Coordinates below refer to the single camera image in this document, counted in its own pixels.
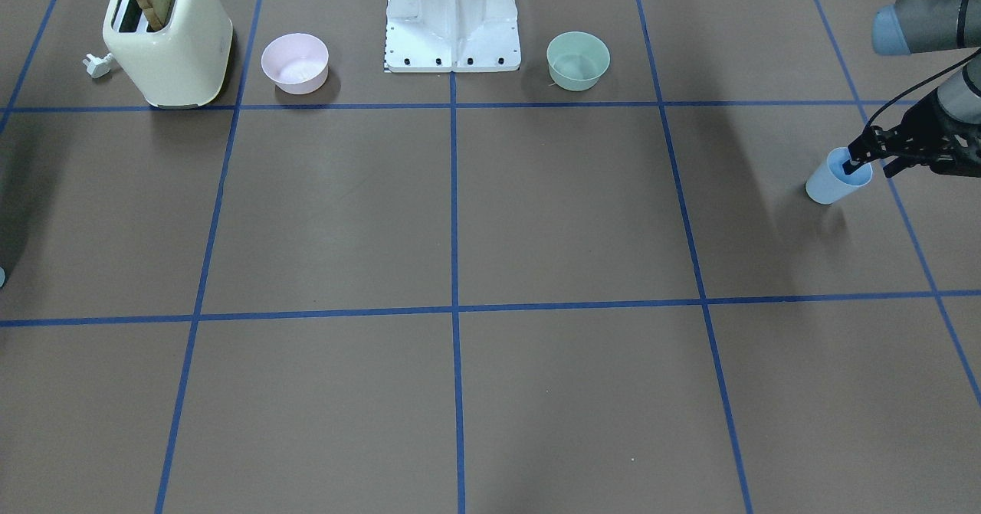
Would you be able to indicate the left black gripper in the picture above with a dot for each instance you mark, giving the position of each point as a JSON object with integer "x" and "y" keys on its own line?
{"x": 917, "y": 129}

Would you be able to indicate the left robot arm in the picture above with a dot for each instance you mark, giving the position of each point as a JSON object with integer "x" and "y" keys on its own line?
{"x": 926, "y": 26}

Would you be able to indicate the green plastic bowl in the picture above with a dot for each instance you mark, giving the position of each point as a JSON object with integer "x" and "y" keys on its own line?
{"x": 577, "y": 60}

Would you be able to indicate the pink plastic bowl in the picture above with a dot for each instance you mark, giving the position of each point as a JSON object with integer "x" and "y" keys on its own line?
{"x": 297, "y": 63}

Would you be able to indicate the cream white toaster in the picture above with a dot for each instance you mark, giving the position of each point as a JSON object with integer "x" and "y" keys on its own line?
{"x": 181, "y": 66}

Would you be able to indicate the white power plug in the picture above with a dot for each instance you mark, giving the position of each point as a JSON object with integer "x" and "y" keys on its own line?
{"x": 98, "y": 67}

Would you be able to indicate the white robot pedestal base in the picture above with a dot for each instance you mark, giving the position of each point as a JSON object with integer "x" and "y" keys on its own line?
{"x": 435, "y": 36}

